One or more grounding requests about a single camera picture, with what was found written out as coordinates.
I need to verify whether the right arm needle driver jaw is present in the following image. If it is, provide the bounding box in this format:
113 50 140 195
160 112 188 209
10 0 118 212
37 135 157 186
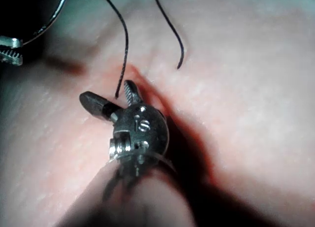
78 91 122 122
123 79 144 107

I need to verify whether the black thread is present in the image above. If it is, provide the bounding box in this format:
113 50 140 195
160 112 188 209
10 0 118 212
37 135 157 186
97 0 186 99

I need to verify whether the left arm needle driver jaw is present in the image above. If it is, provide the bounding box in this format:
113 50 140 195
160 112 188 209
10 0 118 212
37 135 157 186
0 49 24 65
0 35 24 50

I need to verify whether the tissue pad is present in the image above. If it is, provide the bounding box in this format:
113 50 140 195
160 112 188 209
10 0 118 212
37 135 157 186
0 0 315 227

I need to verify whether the right arm needle driver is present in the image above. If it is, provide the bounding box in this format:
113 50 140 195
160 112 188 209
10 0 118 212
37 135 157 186
109 103 170 165

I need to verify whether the curved steel needle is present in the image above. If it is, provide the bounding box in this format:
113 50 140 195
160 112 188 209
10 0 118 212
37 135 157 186
21 0 70 45

